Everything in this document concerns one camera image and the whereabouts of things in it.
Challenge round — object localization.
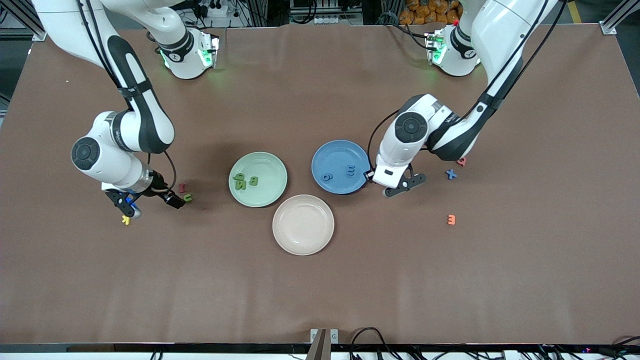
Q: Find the blue plate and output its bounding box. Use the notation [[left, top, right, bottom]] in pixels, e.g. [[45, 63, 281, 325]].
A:
[[311, 139, 373, 195]]

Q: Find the pale pink plate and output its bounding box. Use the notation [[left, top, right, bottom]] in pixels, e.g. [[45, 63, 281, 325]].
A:
[[272, 194, 335, 256]]

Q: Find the light green plate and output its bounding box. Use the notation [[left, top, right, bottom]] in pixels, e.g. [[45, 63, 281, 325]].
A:
[[228, 151, 289, 208]]

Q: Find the base connector box green light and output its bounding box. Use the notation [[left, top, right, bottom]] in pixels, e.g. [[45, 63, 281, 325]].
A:
[[425, 31, 447, 65], [199, 34, 220, 69]]

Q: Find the bag of orange items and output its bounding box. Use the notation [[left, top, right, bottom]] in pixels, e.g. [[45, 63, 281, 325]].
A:
[[400, 0, 463, 26]]

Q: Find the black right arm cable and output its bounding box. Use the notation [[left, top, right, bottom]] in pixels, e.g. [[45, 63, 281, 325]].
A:
[[77, 0, 177, 190]]

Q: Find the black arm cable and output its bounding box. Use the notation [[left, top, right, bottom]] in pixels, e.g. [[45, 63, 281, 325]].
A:
[[77, 0, 177, 190], [367, 0, 568, 173]]

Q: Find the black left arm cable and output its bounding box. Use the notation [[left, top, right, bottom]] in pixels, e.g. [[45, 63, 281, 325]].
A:
[[367, 0, 568, 173]]

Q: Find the black looped cable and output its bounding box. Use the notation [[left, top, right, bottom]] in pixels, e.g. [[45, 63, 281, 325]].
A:
[[349, 327, 401, 360]]

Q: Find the aluminium rack frame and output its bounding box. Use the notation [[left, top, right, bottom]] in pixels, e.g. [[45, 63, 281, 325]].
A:
[[289, 0, 365, 15]]

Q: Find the metal table edge bracket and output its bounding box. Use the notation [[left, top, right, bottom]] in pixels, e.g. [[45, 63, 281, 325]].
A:
[[306, 328, 339, 360]]

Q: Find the aluminium frame profile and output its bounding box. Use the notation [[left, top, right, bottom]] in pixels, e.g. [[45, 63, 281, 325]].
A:
[[5, 0, 48, 42], [600, 0, 640, 36]]

